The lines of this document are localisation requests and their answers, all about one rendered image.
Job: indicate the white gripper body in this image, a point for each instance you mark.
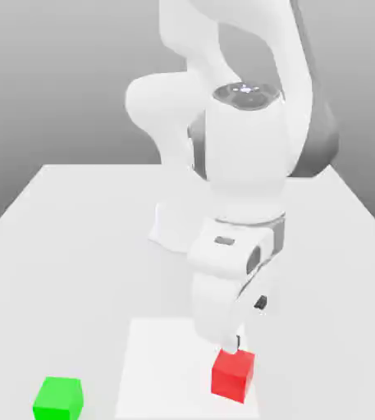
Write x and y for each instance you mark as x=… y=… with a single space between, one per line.
x=213 y=305

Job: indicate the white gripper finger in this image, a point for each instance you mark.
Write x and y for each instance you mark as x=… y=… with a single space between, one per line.
x=230 y=347

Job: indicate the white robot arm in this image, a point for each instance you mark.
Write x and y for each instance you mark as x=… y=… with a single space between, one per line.
x=246 y=151

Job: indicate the small red cube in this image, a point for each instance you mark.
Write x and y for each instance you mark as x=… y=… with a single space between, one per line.
x=231 y=375

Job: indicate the small green cube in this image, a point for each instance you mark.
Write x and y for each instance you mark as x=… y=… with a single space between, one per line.
x=58 y=398

